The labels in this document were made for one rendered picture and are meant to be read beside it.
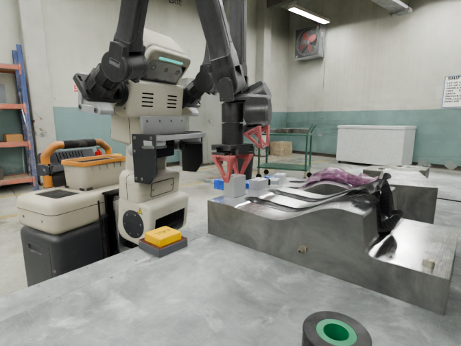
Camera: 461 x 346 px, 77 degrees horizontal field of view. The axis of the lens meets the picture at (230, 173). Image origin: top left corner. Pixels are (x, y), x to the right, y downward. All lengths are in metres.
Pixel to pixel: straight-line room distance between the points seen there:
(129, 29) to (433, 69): 7.52
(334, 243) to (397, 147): 6.69
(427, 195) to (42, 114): 5.39
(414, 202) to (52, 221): 1.14
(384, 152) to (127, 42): 6.81
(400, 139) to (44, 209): 6.77
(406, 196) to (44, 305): 0.88
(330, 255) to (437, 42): 7.66
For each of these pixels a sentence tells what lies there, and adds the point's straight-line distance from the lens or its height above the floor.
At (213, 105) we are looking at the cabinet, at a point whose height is 1.40.
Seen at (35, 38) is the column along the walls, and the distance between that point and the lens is 5.81.
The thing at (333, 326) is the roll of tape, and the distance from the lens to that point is 0.44.
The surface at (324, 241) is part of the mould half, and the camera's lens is 0.59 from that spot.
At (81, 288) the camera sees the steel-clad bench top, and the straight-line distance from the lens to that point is 0.61.
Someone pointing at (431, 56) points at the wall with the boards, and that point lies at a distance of 8.09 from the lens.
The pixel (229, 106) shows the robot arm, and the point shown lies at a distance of 0.74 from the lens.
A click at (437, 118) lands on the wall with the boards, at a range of 7.92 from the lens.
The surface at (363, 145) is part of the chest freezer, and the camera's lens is 7.49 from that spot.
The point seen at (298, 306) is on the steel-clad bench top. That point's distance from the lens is 0.52.
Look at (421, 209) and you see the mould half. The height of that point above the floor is 0.85.
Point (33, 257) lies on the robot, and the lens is 1.35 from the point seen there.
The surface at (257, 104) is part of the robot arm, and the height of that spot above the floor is 1.13.
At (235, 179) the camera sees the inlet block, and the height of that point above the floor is 0.94.
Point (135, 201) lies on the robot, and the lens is 1.06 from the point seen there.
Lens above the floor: 1.09
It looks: 11 degrees down
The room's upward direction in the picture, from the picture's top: straight up
